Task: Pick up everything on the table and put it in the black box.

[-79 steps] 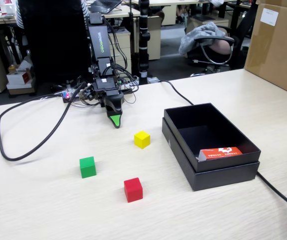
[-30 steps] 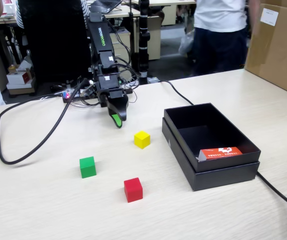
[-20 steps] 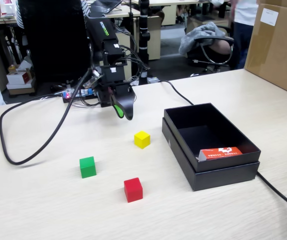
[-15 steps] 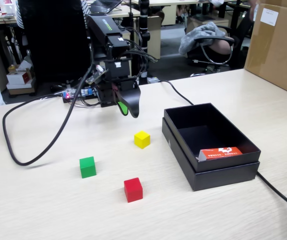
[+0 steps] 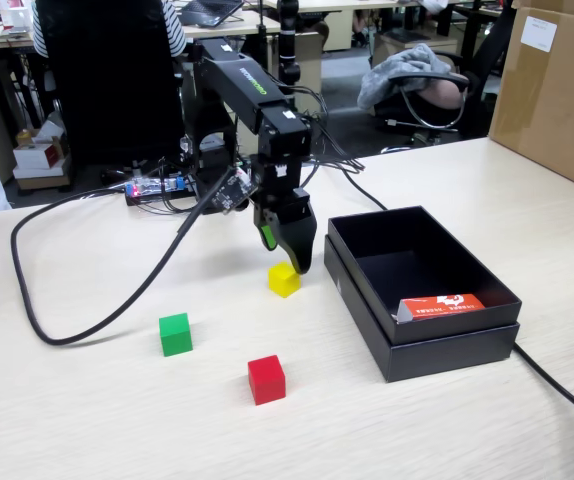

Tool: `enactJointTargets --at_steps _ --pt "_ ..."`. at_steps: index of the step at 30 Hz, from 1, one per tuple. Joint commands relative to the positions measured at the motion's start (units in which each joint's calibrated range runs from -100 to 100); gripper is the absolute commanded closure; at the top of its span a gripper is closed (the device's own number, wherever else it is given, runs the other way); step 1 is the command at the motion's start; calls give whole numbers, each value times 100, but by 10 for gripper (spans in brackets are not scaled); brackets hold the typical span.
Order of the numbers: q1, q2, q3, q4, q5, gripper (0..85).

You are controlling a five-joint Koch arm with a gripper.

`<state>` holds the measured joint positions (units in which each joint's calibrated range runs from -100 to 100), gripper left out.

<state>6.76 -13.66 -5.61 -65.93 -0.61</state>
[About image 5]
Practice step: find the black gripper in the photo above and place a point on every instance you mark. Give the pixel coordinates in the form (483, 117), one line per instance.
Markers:
(279, 187)

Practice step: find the yellow cube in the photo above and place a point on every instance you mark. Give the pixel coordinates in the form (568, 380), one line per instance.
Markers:
(282, 280)

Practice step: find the red cube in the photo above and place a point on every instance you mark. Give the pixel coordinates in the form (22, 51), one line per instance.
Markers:
(266, 380)

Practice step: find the green cube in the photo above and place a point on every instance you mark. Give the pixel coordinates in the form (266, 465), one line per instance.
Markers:
(175, 335)

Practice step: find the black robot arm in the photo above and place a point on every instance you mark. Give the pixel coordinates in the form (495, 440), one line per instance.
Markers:
(247, 82)

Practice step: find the black cardboard box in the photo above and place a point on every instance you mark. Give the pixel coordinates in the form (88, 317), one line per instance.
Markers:
(442, 260)

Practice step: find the black open box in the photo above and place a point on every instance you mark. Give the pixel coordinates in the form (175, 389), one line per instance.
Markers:
(447, 355)

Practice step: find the small brown cardboard box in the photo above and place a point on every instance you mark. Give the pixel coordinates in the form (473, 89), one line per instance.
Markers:
(42, 181)

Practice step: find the white red small box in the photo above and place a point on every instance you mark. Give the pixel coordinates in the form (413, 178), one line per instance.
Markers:
(37, 155)

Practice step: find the large brown cardboard box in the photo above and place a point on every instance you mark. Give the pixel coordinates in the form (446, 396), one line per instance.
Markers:
(557, 100)

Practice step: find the controller board with LED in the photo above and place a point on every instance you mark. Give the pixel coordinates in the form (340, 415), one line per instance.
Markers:
(139, 190)

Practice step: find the beige plain cabinet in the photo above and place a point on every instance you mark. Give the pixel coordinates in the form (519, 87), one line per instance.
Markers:
(312, 65)

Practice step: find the orange white printed carton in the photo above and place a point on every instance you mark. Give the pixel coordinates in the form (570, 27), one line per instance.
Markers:
(442, 306)

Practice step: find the office chair with grey cloth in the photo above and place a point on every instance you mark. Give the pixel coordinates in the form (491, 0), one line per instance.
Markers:
(407, 70)

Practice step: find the beige office desk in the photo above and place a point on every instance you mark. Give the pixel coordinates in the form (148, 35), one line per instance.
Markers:
(232, 27)

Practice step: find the person in striped shirt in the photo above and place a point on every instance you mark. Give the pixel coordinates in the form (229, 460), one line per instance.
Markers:
(174, 35)

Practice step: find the black office chair back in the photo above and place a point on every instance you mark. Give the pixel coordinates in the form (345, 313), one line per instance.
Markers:
(112, 75)

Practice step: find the black laptop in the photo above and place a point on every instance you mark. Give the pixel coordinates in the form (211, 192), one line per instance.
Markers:
(207, 10)

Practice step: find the black office chair with armrest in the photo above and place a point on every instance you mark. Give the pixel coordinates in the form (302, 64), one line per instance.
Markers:
(487, 55)

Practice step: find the yellow bottle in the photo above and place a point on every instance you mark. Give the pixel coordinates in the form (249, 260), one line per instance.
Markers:
(24, 137)

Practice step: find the white paper label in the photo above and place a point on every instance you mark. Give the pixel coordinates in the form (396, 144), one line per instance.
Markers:
(539, 34)

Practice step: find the camera circuit board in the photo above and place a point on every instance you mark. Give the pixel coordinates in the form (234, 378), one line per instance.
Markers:
(232, 192)

